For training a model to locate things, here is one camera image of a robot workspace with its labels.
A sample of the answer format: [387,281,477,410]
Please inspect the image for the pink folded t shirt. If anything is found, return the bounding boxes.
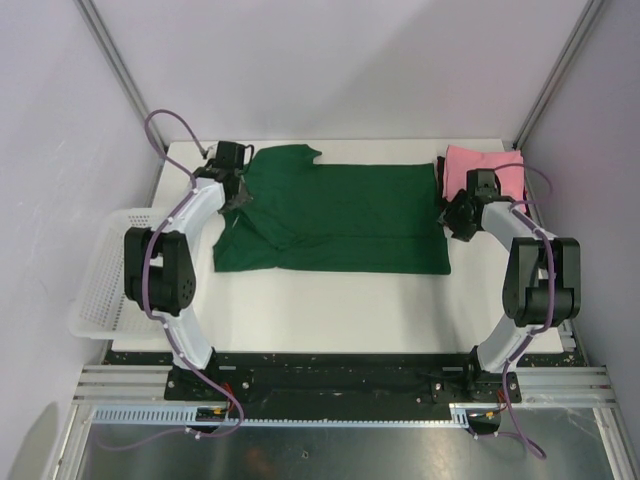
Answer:
[444,144,526,214]

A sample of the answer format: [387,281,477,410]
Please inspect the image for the white plastic basket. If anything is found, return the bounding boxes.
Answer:
[68,208,164,341]

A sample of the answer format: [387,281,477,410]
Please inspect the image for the left aluminium frame post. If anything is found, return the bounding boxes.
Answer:
[74,0,169,154]

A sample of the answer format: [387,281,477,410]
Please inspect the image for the black printed folded t shirt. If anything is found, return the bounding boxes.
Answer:
[435,155,532,221]

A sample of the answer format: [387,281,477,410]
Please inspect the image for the aluminium frame post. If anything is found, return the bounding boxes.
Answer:
[510,0,610,150]
[74,0,169,154]

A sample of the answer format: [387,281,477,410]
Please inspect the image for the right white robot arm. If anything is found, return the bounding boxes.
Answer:
[438,169,581,401]

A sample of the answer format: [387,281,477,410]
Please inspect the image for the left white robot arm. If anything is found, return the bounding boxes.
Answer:
[123,141,255,400]

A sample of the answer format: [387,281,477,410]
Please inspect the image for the green t shirt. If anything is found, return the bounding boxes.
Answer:
[213,144,452,276]

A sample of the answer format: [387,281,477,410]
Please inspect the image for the grey slotted cable duct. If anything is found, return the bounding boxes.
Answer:
[89,403,506,431]

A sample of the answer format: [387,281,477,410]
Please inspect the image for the right aluminium frame post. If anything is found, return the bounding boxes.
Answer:
[510,0,610,150]

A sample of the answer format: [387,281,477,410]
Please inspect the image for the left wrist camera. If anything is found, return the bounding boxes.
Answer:
[200,142,218,162]

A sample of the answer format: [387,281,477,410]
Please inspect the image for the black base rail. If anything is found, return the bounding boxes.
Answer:
[164,352,522,421]

